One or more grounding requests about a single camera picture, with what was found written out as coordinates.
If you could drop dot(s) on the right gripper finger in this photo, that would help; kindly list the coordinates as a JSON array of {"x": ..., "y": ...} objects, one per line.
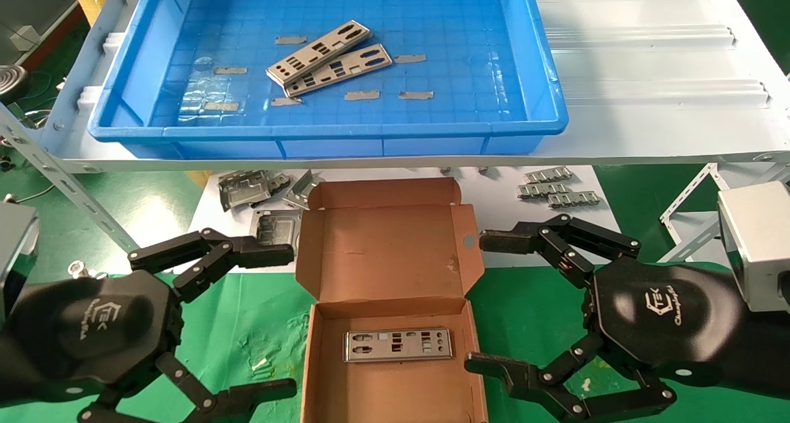
[
  {"x": 512, "y": 376},
  {"x": 512, "y": 241}
]

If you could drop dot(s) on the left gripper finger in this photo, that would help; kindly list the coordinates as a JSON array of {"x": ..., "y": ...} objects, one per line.
[
  {"x": 247, "y": 401},
  {"x": 259, "y": 254}
]

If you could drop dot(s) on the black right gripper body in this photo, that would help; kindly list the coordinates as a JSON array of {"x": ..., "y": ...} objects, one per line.
[{"x": 666, "y": 318}]

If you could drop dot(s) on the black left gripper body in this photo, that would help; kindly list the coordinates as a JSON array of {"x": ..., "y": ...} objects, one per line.
[{"x": 92, "y": 330}]

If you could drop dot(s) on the silver metal I/O shield plate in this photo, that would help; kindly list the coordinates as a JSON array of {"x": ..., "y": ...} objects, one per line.
[
  {"x": 401, "y": 356},
  {"x": 384, "y": 57},
  {"x": 364, "y": 34}
]

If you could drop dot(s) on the brown cardboard box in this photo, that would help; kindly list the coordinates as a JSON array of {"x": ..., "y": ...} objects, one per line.
[{"x": 382, "y": 256}]

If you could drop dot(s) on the blue plastic tray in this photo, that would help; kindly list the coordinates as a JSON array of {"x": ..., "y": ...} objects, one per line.
[{"x": 463, "y": 71}]

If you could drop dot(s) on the small white box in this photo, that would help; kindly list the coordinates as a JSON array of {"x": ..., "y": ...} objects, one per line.
[{"x": 24, "y": 37}]

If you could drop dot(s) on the white sheet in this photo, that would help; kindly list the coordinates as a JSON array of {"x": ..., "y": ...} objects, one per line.
[{"x": 506, "y": 207}]

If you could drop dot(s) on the small white tape scrap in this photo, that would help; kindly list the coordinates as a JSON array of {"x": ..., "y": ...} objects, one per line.
[
  {"x": 261, "y": 364},
  {"x": 586, "y": 384}
]

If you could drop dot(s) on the toothed grey metal strip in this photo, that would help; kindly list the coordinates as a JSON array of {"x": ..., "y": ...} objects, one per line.
[
  {"x": 543, "y": 190},
  {"x": 574, "y": 199},
  {"x": 548, "y": 175}
]

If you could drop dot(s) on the silver metal clip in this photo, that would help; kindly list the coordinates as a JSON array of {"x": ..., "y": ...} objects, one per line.
[{"x": 77, "y": 267}]

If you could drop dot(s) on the green cloth mat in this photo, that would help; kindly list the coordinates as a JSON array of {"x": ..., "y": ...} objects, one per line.
[{"x": 247, "y": 324}]

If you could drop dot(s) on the small grey metal part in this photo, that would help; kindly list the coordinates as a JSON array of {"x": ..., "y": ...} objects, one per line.
[{"x": 279, "y": 181}]

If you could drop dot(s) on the angled grey metal plate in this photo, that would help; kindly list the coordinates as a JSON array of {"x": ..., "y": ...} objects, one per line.
[{"x": 302, "y": 189}]

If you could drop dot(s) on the grey tape strip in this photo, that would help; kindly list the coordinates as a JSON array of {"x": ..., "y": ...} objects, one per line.
[
  {"x": 286, "y": 101},
  {"x": 361, "y": 95},
  {"x": 410, "y": 58},
  {"x": 290, "y": 40},
  {"x": 221, "y": 106},
  {"x": 230, "y": 70},
  {"x": 415, "y": 95}
]

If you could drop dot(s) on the black round stool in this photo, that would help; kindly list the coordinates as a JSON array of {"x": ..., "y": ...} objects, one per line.
[{"x": 9, "y": 80}]

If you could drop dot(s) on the grey metal socket frame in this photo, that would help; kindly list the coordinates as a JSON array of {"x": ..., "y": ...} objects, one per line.
[{"x": 281, "y": 222}]

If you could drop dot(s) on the stamped grey metal bracket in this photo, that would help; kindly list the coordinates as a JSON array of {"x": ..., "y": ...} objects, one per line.
[{"x": 244, "y": 189}]

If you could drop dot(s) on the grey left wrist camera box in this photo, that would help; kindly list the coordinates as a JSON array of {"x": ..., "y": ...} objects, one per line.
[{"x": 15, "y": 256}]

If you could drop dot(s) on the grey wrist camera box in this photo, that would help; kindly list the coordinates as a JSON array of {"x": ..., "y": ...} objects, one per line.
[
  {"x": 759, "y": 244},
  {"x": 15, "y": 256}
]

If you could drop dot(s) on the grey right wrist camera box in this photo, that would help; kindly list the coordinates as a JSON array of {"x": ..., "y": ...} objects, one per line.
[{"x": 759, "y": 244}]

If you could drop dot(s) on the white angle steel bracket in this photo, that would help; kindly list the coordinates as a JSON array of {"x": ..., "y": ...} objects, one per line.
[{"x": 691, "y": 194}]

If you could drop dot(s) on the perforated steel shelf post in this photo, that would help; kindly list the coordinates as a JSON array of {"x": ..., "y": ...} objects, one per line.
[{"x": 62, "y": 182}]

